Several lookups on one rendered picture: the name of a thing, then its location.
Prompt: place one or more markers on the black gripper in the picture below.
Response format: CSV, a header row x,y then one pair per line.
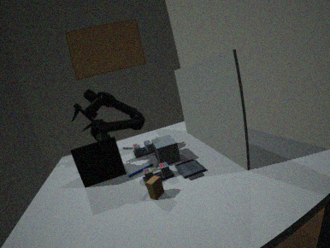
x,y
79,108

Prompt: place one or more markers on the brown rectangular block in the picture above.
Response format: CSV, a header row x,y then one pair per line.
x,y
155,187

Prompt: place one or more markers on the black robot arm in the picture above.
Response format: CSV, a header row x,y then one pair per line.
x,y
100,128

